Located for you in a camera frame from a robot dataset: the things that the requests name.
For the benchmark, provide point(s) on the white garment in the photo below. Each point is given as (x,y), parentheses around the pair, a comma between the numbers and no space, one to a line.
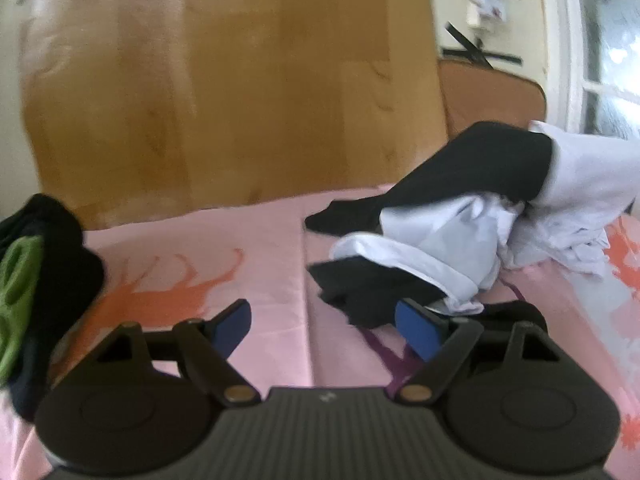
(450,240)
(585,170)

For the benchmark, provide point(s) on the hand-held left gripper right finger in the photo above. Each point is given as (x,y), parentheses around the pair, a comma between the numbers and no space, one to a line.
(415,330)

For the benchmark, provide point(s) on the wood-pattern vinyl sheet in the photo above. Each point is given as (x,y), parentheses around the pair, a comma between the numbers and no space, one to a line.
(250,85)

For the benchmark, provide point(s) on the white power strip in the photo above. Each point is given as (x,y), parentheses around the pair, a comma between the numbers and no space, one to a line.
(475,12)

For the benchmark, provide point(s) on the black clothes pile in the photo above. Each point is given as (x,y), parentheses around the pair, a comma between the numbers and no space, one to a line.
(65,260)

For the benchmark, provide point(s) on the black garment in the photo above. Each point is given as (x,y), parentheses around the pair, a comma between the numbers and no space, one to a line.
(450,170)
(360,285)

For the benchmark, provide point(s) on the brown cushion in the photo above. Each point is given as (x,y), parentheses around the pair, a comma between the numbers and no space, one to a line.
(490,95)

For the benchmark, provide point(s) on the pink printed bed sheet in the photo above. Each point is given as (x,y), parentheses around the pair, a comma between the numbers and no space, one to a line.
(200,260)

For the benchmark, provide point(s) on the crossed black tape strips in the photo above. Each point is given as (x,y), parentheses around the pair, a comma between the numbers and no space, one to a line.
(477,50)

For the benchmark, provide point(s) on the green garment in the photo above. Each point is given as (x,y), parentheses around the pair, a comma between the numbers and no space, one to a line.
(17,300)

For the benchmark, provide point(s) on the white window frame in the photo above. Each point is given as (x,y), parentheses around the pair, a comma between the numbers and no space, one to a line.
(600,35)

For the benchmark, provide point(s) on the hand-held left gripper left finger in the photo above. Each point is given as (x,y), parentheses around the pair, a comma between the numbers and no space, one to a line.
(232,327)

